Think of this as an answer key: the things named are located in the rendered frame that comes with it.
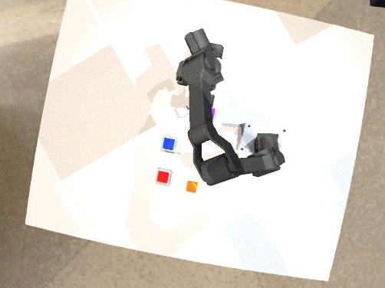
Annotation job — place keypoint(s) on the small orange block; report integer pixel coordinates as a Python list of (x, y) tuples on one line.
[(191, 186)]

